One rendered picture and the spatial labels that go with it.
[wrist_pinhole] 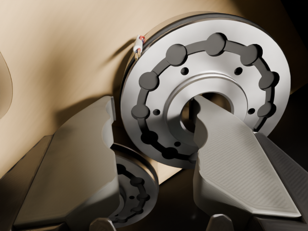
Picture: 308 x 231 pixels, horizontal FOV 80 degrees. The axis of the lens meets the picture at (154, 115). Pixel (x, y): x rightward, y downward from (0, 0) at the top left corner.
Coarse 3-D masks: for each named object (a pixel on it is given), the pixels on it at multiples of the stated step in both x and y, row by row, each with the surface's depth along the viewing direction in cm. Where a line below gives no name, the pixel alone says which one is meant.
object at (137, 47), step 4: (140, 36) 11; (136, 40) 9; (140, 40) 9; (136, 44) 8; (140, 44) 8; (136, 48) 8; (140, 48) 8; (136, 52) 8; (140, 52) 8; (136, 56) 7
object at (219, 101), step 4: (212, 96) 14; (216, 96) 13; (220, 96) 12; (212, 100) 14; (216, 100) 13; (220, 100) 12; (224, 100) 12; (220, 104) 12; (224, 104) 12; (184, 108) 14; (188, 108) 14; (224, 108) 12; (184, 112) 14; (188, 112) 14; (184, 116) 13; (188, 116) 13; (184, 120) 12; (188, 120) 13; (188, 124) 12; (192, 124) 12; (192, 128) 12
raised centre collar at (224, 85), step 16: (192, 80) 10; (208, 80) 10; (224, 80) 10; (176, 96) 10; (192, 96) 10; (224, 96) 10; (240, 96) 10; (176, 112) 11; (240, 112) 11; (176, 128) 11; (192, 144) 12
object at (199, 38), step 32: (192, 32) 9; (224, 32) 9; (256, 32) 9; (160, 64) 10; (192, 64) 10; (224, 64) 10; (256, 64) 10; (288, 64) 10; (128, 96) 10; (160, 96) 11; (256, 96) 11; (288, 96) 11; (128, 128) 12; (160, 128) 12; (256, 128) 12; (160, 160) 13; (192, 160) 14
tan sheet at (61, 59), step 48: (0, 0) 11; (48, 0) 11; (96, 0) 11; (144, 0) 11; (192, 0) 11; (240, 0) 11; (0, 48) 12; (48, 48) 12; (96, 48) 12; (288, 48) 13; (48, 96) 14; (96, 96) 14; (0, 144) 16
